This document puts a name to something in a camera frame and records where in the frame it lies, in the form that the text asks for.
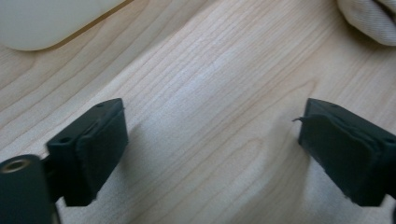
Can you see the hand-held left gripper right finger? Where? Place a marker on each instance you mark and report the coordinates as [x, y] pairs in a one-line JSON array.
[[345, 155]]

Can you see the white divided storage box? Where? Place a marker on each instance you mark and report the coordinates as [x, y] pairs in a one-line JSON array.
[[37, 21]]

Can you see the beige cloth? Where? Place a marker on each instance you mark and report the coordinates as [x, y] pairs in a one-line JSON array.
[[370, 21]]

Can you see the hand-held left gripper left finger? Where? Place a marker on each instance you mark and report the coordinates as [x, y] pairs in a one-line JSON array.
[[93, 149]]

